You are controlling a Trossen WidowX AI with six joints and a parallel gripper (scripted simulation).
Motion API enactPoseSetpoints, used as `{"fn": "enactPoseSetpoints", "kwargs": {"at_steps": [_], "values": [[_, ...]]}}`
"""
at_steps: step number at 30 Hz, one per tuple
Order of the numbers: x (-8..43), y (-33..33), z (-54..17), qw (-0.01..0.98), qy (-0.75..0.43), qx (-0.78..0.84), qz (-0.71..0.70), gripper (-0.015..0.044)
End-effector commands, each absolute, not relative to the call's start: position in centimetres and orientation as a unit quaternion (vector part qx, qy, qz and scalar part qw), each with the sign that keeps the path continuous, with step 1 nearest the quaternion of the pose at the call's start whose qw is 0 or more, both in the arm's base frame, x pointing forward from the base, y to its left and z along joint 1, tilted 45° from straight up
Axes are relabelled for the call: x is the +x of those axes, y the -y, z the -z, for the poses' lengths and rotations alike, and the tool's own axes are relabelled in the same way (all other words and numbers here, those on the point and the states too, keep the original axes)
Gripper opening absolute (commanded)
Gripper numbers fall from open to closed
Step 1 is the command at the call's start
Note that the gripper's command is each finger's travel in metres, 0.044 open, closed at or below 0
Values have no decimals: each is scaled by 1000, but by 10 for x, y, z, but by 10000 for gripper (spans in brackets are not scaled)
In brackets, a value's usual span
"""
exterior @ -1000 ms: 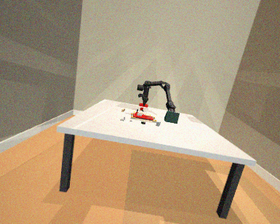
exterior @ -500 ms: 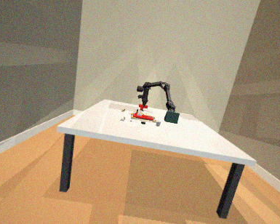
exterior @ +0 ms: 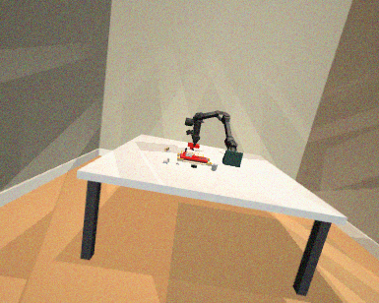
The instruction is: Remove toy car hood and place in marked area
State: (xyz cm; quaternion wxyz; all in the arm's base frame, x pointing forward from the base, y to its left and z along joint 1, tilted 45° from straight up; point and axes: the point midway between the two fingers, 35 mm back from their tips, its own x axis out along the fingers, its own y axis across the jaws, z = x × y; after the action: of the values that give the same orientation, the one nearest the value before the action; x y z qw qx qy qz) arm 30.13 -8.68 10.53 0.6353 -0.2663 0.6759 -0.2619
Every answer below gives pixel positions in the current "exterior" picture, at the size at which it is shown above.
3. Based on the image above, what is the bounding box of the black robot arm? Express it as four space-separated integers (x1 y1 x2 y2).
185 110 238 152

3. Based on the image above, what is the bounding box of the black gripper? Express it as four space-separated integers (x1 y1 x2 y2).
191 127 201 147

